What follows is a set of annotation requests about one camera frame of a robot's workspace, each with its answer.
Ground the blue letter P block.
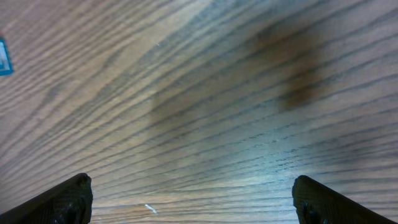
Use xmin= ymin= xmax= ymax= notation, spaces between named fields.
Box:
xmin=0 ymin=39 xmax=14 ymax=76

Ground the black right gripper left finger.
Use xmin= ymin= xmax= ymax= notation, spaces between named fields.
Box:
xmin=1 ymin=173 xmax=93 ymax=224

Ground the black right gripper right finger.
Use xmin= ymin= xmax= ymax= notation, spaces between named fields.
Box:
xmin=292 ymin=175 xmax=397 ymax=224

